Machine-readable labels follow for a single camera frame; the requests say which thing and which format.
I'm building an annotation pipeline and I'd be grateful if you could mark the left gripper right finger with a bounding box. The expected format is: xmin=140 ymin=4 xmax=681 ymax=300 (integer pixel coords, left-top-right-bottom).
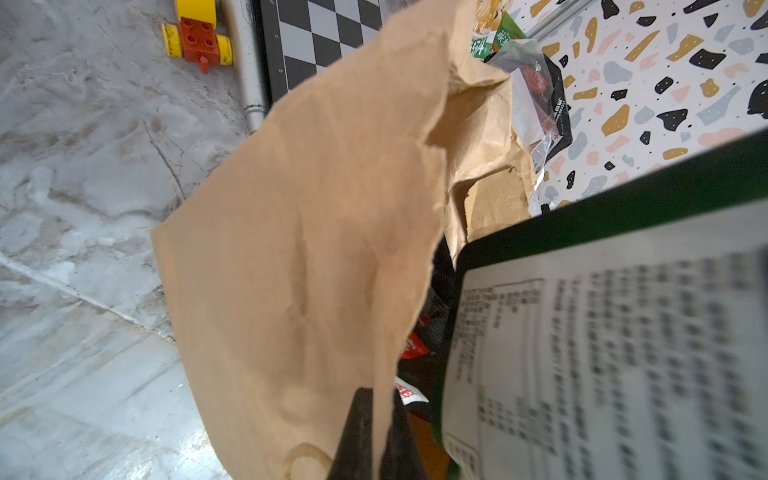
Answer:
xmin=380 ymin=390 xmax=427 ymax=480

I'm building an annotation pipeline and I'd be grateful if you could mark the red black white sauce packet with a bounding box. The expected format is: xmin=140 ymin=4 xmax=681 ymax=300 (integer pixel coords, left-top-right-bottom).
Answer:
xmin=394 ymin=239 xmax=460 ymax=421

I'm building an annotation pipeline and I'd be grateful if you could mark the brown paper bag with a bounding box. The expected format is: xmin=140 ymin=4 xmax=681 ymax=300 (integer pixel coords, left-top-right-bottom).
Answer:
xmin=152 ymin=1 xmax=535 ymax=479

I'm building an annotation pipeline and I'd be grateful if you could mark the green white back packet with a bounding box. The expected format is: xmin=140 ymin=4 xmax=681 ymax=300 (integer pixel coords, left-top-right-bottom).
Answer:
xmin=434 ymin=131 xmax=767 ymax=479

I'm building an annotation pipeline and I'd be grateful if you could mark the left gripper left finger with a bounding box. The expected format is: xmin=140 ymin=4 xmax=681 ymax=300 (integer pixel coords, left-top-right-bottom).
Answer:
xmin=326 ymin=388 xmax=373 ymax=480

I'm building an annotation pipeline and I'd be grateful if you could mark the yellow red toy block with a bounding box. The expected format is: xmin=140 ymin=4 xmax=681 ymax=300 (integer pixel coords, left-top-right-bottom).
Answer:
xmin=162 ymin=0 xmax=233 ymax=74

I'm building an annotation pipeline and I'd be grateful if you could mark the black white chessboard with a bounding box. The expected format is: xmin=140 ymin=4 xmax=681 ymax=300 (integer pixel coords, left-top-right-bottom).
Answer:
xmin=255 ymin=0 xmax=412 ymax=103

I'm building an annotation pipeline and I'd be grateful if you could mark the clear red condiment packet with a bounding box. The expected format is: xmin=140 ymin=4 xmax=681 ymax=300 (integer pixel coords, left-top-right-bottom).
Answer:
xmin=484 ymin=39 xmax=573 ymax=183

